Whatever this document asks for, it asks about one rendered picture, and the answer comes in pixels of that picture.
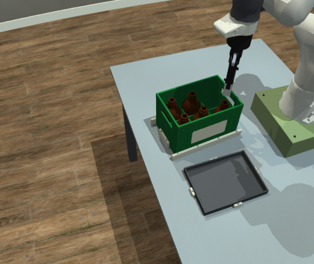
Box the brown bottle with green label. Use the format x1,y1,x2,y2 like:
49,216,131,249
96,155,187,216
192,106,209,121

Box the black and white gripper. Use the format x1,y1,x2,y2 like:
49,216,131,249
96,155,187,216
222,34,253,97

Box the green crate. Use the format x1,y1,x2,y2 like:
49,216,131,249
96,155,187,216
156,75,244,154

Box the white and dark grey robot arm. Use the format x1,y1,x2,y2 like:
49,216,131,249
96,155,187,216
213,0,314,125

